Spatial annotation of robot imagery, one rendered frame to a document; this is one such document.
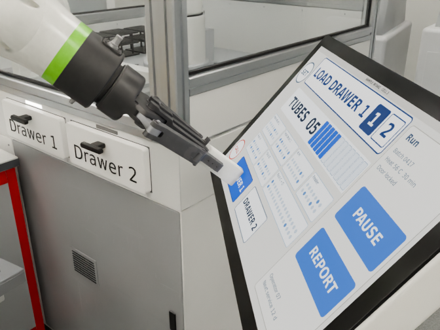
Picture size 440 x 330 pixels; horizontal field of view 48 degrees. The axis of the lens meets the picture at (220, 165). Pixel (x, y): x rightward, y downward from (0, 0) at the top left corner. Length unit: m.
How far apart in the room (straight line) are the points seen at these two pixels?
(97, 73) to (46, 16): 0.09
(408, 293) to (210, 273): 0.89
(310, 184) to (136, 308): 0.90
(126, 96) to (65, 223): 0.89
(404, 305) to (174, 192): 0.72
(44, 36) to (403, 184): 0.45
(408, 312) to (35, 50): 0.51
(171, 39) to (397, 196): 0.61
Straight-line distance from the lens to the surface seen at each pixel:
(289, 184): 0.63
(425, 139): 0.50
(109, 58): 0.67
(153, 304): 1.34
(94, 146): 1.16
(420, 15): 4.08
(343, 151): 0.59
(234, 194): 0.74
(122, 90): 0.68
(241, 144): 0.84
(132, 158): 1.12
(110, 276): 1.44
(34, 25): 0.66
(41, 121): 1.40
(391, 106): 0.58
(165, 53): 0.99
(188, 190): 1.09
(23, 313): 1.84
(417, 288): 0.43
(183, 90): 1.01
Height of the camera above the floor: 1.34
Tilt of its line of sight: 24 degrees down
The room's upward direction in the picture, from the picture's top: straight up
